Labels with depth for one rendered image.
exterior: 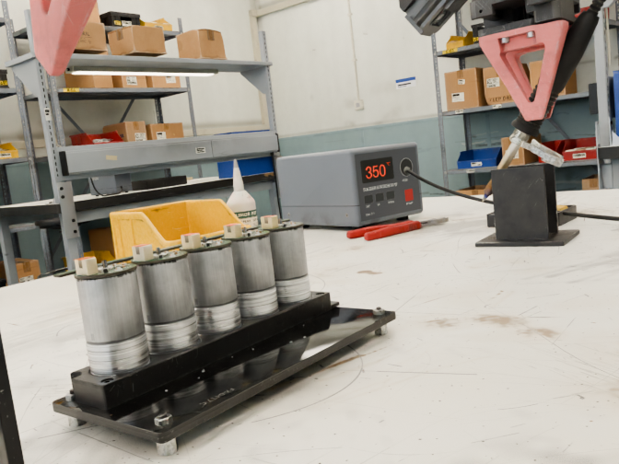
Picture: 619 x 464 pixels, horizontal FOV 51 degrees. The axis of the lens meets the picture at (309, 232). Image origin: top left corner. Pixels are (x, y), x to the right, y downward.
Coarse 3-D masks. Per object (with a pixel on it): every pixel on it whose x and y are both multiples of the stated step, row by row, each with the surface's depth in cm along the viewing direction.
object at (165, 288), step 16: (144, 272) 28; (160, 272) 28; (176, 272) 28; (144, 288) 28; (160, 288) 28; (176, 288) 28; (144, 304) 28; (160, 304) 28; (176, 304) 28; (192, 304) 29; (144, 320) 28; (160, 320) 28; (176, 320) 28; (192, 320) 29; (160, 336) 28; (176, 336) 28; (192, 336) 29; (160, 352) 28
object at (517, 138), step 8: (512, 136) 56; (520, 136) 55; (528, 136) 55; (512, 144) 56; (520, 144) 56; (512, 152) 56; (504, 160) 57; (496, 168) 57; (488, 184) 58; (488, 192) 58
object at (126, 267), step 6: (114, 264) 27; (120, 264) 28; (126, 264) 27; (132, 264) 27; (102, 270) 26; (108, 270) 26; (114, 270) 26; (126, 270) 26; (132, 270) 26; (78, 276) 26; (84, 276) 26; (90, 276) 25; (96, 276) 25; (102, 276) 25; (108, 276) 26
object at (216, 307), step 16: (192, 256) 30; (208, 256) 30; (224, 256) 30; (192, 272) 30; (208, 272) 30; (224, 272) 30; (192, 288) 30; (208, 288) 30; (224, 288) 30; (208, 304) 30; (224, 304) 30; (208, 320) 30; (224, 320) 30; (240, 320) 31
